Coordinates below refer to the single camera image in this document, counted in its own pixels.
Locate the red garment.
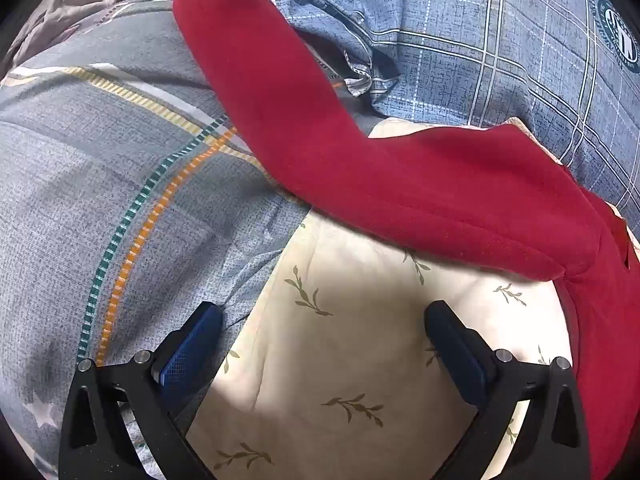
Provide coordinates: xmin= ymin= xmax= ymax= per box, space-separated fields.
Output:
xmin=172 ymin=0 xmax=639 ymax=479

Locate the cream leaf-print pillow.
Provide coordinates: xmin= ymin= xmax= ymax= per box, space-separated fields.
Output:
xmin=188 ymin=119 xmax=577 ymax=479

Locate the grey striped duvet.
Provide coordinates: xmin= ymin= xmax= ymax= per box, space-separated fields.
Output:
xmin=1 ymin=0 xmax=307 ymax=479

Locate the blue plaid pillow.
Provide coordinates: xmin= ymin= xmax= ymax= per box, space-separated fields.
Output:
xmin=271 ymin=0 xmax=639 ymax=230

